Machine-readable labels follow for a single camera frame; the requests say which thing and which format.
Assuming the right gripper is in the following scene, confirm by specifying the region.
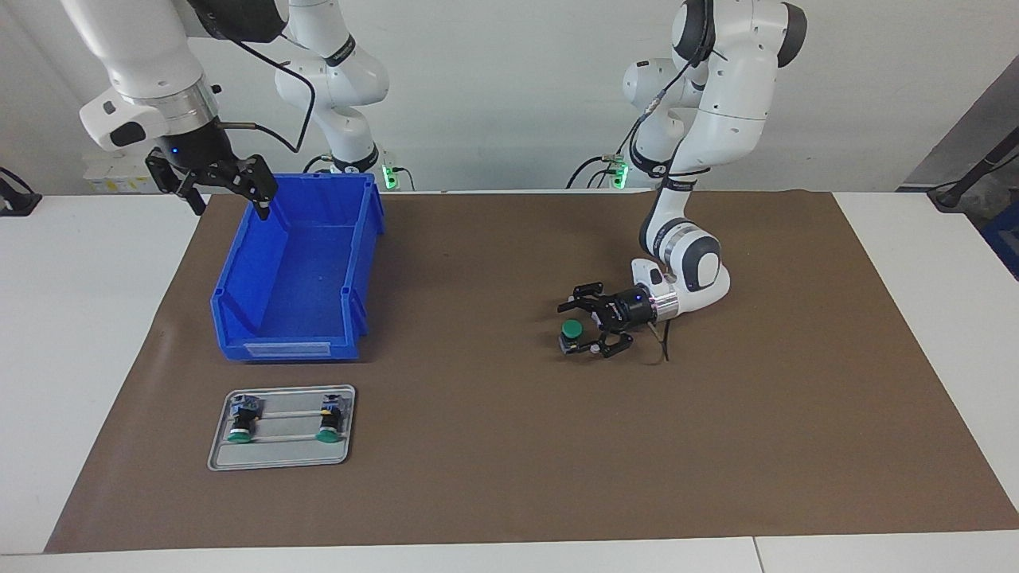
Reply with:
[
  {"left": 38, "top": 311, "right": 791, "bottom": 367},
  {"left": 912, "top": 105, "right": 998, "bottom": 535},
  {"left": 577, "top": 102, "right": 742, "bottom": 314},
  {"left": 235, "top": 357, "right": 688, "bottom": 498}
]
[{"left": 146, "top": 119, "right": 280, "bottom": 221}]

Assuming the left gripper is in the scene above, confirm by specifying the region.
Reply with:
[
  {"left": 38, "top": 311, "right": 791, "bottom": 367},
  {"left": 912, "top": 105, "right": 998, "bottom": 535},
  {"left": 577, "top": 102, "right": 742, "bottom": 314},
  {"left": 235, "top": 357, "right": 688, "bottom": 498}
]
[{"left": 556, "top": 282, "right": 658, "bottom": 358}]

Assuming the blue plastic bin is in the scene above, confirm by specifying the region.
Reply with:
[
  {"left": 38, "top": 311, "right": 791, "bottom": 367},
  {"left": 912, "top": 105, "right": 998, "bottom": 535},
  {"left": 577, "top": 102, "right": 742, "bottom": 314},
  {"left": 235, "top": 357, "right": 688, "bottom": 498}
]
[{"left": 209, "top": 173, "right": 387, "bottom": 364}]

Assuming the black stand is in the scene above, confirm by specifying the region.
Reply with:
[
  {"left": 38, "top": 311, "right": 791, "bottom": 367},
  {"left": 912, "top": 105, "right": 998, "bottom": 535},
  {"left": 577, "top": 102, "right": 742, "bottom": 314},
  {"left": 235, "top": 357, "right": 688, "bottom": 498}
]
[
  {"left": 0, "top": 166, "right": 43, "bottom": 218},
  {"left": 927, "top": 131, "right": 1019, "bottom": 212}
]

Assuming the grey metal tray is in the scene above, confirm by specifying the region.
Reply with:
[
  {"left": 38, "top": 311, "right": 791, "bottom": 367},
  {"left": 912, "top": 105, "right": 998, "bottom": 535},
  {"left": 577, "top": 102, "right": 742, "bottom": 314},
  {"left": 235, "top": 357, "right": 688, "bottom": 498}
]
[{"left": 207, "top": 384, "right": 357, "bottom": 472}]

